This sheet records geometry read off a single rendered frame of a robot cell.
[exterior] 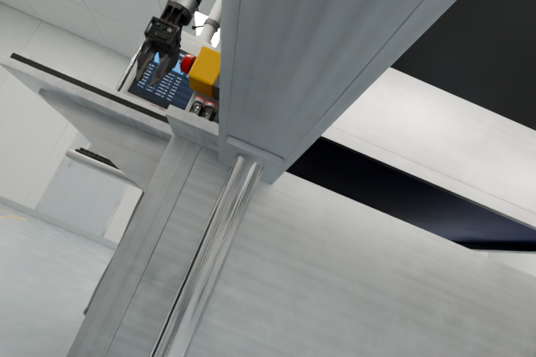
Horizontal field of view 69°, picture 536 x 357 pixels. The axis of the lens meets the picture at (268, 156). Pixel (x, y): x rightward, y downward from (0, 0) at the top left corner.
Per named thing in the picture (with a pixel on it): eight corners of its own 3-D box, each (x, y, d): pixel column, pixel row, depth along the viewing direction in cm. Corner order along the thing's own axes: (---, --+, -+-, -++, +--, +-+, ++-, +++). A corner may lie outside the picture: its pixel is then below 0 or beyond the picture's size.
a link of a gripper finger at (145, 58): (123, 68, 94) (144, 38, 96) (128, 77, 100) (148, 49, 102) (135, 73, 94) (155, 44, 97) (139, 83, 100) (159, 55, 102)
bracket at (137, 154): (155, 198, 91) (179, 148, 94) (153, 196, 88) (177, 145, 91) (17, 141, 89) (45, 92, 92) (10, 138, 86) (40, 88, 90)
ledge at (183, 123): (234, 159, 81) (238, 151, 82) (238, 144, 69) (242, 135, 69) (172, 133, 81) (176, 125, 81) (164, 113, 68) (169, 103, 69)
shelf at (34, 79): (211, 190, 151) (214, 186, 151) (208, 151, 83) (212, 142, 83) (96, 143, 149) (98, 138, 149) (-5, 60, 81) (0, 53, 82)
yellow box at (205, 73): (221, 102, 82) (234, 73, 84) (222, 89, 75) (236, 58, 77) (187, 88, 82) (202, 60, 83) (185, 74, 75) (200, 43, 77)
